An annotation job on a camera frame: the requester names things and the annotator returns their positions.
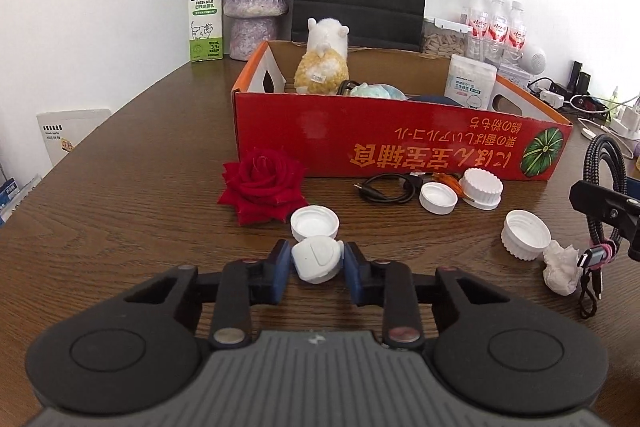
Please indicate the white patterned box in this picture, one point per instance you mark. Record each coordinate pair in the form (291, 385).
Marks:
(515, 77)

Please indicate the black cosmetic bottles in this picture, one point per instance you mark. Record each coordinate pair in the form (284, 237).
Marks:
(579, 77)

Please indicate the red artificial rose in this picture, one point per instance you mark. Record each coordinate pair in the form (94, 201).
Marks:
(262, 187)

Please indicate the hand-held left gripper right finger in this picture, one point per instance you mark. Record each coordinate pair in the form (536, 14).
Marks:
(352, 274)

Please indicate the white power adapter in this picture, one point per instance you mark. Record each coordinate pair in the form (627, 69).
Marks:
(552, 98)

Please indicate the crumpled white tissue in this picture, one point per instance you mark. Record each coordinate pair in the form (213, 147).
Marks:
(562, 267)

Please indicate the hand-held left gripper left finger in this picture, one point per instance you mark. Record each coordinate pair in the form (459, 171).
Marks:
(282, 272)

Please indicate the red cardboard box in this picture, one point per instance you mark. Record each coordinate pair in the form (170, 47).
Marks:
(400, 142)

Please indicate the white flip bottle cap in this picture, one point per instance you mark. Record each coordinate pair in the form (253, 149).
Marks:
(317, 259)

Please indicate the white round speaker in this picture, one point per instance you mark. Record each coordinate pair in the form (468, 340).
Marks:
(535, 59)

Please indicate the white cotton swab container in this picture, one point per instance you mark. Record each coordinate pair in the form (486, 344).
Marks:
(470, 82)

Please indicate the pale blue face mask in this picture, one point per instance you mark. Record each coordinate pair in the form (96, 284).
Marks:
(377, 91)

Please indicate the white ribbed bottle cap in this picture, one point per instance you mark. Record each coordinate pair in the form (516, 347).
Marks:
(482, 187)

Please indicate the blue printed packet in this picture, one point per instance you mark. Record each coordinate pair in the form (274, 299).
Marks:
(15, 199)

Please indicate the clear red label water bottle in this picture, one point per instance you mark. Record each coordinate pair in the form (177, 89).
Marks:
(475, 14)
(497, 22)
(516, 32)

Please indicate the small orange object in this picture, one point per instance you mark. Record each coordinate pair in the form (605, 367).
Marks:
(450, 181)

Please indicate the clear jar of seeds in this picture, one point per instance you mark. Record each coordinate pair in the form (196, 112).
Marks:
(445, 41)

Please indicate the small green spray bottle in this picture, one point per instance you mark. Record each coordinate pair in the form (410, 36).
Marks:
(614, 97)

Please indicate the white and yellow plush alpaca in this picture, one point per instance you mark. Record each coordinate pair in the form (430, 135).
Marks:
(320, 72)

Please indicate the white square board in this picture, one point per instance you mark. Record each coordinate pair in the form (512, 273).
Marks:
(70, 132)

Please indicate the white threaded bottle cap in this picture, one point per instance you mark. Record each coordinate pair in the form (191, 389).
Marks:
(314, 224)

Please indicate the green and white milk carton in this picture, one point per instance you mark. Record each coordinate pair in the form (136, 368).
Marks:
(205, 12)

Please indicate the large white bottle cap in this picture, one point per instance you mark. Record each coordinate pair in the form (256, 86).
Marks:
(525, 234)

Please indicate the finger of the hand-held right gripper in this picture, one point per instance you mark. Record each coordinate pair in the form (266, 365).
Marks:
(600, 199)

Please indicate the small white bottle cap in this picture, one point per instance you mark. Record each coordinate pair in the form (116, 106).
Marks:
(438, 198)

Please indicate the white wall charger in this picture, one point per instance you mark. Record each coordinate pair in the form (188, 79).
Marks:
(627, 119)

